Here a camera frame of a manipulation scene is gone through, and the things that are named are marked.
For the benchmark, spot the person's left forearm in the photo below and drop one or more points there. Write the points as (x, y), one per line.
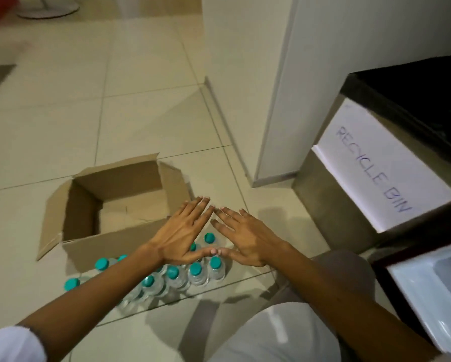
(97, 297)

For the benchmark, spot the steel bin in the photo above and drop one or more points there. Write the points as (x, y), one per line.
(334, 214)

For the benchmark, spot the person's right hand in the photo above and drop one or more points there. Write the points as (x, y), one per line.
(251, 241)

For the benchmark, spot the water bottles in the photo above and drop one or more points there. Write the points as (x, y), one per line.
(195, 273)

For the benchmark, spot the person's left hand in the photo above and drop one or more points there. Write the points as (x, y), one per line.
(180, 237)

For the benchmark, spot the printed cardboard box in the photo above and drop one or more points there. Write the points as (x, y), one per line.
(93, 248)

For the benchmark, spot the person's right forearm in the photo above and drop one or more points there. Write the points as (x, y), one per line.
(353, 312)

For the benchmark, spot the person's white shirt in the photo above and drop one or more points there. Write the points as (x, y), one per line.
(278, 335)

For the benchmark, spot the white round pedestal base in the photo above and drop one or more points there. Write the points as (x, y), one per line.
(52, 10)

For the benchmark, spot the dark maroon refrigerator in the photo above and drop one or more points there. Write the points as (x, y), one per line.
(429, 290)

